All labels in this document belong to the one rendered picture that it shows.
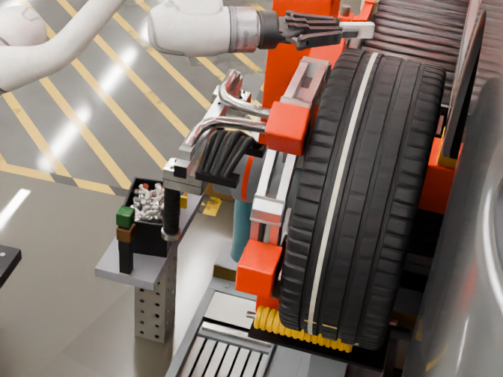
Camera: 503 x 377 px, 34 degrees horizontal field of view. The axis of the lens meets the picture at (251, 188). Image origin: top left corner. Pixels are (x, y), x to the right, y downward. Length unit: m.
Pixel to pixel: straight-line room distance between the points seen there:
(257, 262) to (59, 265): 1.41
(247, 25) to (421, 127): 0.39
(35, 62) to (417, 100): 0.79
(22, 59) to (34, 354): 1.15
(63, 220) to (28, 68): 1.41
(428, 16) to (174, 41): 2.84
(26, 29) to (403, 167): 0.93
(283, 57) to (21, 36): 0.72
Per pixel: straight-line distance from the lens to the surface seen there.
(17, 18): 2.03
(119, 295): 2.85
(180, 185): 1.79
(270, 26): 1.63
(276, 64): 2.33
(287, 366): 2.36
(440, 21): 4.33
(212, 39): 1.60
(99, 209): 3.19
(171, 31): 1.59
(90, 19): 1.75
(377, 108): 1.67
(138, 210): 2.31
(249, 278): 1.67
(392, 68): 1.78
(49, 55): 1.79
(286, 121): 1.61
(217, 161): 1.72
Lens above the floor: 2.00
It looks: 37 degrees down
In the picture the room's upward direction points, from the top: 6 degrees clockwise
